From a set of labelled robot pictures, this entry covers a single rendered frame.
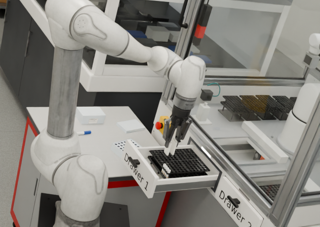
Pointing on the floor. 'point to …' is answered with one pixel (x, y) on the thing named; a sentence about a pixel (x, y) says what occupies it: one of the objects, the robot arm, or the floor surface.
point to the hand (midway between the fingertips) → (170, 146)
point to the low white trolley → (144, 217)
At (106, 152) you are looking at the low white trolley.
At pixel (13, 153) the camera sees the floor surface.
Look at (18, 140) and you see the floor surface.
